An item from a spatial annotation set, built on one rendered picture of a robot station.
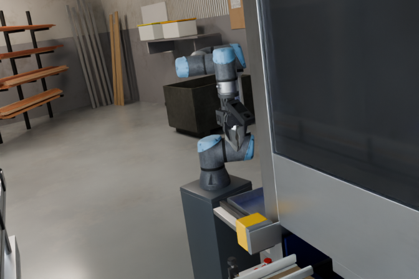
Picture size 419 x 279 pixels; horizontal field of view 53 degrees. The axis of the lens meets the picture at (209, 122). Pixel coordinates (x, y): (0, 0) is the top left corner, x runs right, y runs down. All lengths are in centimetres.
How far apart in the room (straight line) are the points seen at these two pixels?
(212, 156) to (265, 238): 87
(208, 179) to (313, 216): 103
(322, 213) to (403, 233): 21
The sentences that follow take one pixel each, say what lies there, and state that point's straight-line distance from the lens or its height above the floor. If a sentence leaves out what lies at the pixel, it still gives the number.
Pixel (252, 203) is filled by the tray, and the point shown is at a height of 88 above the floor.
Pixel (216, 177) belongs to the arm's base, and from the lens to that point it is 194.
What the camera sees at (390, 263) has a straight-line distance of 85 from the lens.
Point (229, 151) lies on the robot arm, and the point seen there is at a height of 96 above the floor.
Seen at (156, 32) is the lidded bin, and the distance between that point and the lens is 740.
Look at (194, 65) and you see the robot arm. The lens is 152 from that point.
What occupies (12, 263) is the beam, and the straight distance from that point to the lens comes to 231.
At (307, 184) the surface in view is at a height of 117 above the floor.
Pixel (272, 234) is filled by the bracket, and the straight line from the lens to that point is 112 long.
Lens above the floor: 155
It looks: 14 degrees down
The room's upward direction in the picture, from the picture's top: 8 degrees counter-clockwise
